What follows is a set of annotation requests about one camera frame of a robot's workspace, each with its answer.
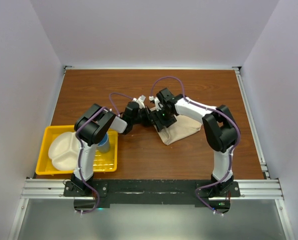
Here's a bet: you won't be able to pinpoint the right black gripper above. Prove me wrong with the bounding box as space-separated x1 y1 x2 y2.
150 106 177 132

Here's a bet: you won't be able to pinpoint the beige cloth napkin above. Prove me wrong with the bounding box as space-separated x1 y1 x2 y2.
155 114 202 146

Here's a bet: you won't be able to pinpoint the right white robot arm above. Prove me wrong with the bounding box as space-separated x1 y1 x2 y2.
149 88 241 197

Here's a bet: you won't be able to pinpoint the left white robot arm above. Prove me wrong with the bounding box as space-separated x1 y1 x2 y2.
70 101 152 196

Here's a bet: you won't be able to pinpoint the blue plastic cup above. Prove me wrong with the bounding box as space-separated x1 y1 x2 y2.
97 134 110 153

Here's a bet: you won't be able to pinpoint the yellow plastic tray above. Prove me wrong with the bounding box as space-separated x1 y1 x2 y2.
35 125 118 176

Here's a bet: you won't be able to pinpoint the white divided plate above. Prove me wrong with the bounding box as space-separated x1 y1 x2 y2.
48 132 80 171

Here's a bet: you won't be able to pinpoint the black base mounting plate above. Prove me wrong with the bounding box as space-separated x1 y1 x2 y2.
63 179 241 213

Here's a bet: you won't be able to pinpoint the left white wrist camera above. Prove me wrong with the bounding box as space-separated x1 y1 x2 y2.
132 95 146 109

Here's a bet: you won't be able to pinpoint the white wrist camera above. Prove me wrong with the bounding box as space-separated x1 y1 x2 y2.
132 95 146 109
149 96 162 111

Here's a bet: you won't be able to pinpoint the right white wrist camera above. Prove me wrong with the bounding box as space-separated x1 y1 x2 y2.
149 96 162 111

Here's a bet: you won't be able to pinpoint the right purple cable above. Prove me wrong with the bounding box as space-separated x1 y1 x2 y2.
150 76 241 216

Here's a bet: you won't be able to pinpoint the aluminium table frame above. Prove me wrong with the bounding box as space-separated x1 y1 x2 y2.
10 68 290 240

